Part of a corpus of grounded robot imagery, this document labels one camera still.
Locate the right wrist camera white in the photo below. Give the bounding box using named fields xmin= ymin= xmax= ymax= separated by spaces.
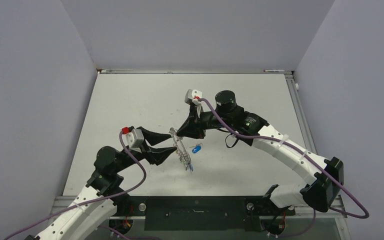
xmin=184 ymin=89 xmax=203 ymax=106

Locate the loose blue key tag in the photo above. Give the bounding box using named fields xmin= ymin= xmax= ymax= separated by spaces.
xmin=189 ymin=143 xmax=203 ymax=154

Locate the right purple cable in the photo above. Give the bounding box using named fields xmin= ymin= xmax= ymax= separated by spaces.
xmin=196 ymin=97 xmax=370 ymax=220

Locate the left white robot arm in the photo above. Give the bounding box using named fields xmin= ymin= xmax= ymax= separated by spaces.
xmin=26 ymin=126 xmax=177 ymax=240

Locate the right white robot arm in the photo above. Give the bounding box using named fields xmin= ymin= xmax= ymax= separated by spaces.
xmin=177 ymin=89 xmax=344 ymax=214

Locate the purple cable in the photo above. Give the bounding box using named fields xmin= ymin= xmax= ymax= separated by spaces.
xmin=3 ymin=130 xmax=147 ymax=240
xmin=196 ymin=97 xmax=370 ymax=220

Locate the aluminium frame rail right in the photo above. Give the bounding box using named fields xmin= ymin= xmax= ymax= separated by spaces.
xmin=285 ymin=73 xmax=347 ymax=220

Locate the aluminium frame rail back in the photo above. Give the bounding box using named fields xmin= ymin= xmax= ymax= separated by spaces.
xmin=97 ymin=69 xmax=293 ymax=75

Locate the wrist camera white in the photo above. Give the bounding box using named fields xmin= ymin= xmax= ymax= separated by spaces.
xmin=121 ymin=127 xmax=145 ymax=149
xmin=184 ymin=89 xmax=203 ymax=106

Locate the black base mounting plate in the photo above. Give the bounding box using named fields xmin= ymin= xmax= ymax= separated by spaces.
xmin=109 ymin=195 xmax=296 ymax=234

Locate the aluminium frame rail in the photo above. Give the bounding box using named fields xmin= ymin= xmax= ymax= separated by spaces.
xmin=285 ymin=73 xmax=347 ymax=220
xmin=97 ymin=69 xmax=293 ymax=75

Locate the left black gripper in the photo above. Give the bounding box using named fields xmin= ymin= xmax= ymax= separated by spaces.
xmin=113 ymin=127 xmax=177 ymax=173

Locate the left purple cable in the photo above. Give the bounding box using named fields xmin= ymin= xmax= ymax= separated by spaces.
xmin=3 ymin=130 xmax=147 ymax=240

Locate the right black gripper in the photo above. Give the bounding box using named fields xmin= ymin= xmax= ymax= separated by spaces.
xmin=177 ymin=103 xmax=232 ymax=139

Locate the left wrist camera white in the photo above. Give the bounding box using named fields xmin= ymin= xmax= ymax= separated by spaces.
xmin=121 ymin=127 xmax=145 ymax=149

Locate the round steel key organizer disc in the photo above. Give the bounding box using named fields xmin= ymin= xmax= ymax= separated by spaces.
xmin=169 ymin=127 xmax=192 ymax=169

